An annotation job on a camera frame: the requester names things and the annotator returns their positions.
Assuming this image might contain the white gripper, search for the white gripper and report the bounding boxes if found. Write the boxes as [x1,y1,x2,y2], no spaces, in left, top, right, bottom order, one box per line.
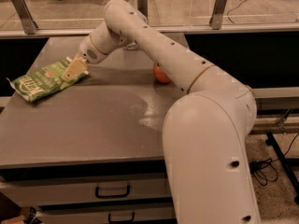
[62,36,107,82]

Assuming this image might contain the green jalapeno chip bag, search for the green jalapeno chip bag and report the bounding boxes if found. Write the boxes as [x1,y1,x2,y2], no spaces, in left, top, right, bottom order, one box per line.
[9,57,89,103]

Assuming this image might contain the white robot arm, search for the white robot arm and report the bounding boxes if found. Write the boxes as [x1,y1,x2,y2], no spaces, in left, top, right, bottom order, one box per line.
[77,0,261,224]

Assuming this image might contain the red apple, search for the red apple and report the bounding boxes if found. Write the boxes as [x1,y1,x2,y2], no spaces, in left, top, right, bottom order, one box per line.
[153,63,171,84]

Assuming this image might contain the grey drawer cabinet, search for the grey drawer cabinet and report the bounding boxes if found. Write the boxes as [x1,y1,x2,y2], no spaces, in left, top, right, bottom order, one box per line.
[0,35,191,224]

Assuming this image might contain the black metal stand leg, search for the black metal stand leg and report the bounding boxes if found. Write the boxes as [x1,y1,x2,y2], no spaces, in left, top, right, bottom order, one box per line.
[265,133,299,205]

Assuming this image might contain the left metal railing bracket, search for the left metal railing bracket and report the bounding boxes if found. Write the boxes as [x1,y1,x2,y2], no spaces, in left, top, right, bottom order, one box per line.
[11,0,38,35]

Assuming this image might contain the metal railing bracket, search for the metal railing bracket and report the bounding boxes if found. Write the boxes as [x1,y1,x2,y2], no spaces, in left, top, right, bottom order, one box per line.
[11,0,38,35]
[137,0,148,17]
[209,0,227,30]

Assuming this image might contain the middle metal railing bracket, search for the middle metal railing bracket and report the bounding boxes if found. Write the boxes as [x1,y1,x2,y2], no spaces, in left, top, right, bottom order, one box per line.
[137,0,148,17]

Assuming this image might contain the black upper drawer handle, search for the black upper drawer handle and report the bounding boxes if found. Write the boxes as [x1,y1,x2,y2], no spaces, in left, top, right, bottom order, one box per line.
[94,185,131,199]

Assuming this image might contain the black drawer handle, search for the black drawer handle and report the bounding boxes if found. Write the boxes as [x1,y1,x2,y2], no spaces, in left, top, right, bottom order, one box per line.
[107,212,135,224]
[94,185,131,199]

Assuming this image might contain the right metal railing bracket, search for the right metal railing bracket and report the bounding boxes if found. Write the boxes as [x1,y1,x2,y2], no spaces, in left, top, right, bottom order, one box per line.
[209,0,227,30]

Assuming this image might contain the black lower drawer handle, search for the black lower drawer handle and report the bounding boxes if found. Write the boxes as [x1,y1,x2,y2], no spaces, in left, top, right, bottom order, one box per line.
[107,212,135,224]

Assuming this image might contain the black floor cable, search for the black floor cable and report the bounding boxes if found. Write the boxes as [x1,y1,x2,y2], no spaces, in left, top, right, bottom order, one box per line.
[226,0,265,25]

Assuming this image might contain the black power cable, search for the black power cable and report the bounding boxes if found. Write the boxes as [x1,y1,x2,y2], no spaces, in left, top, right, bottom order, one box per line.
[249,133,299,187]

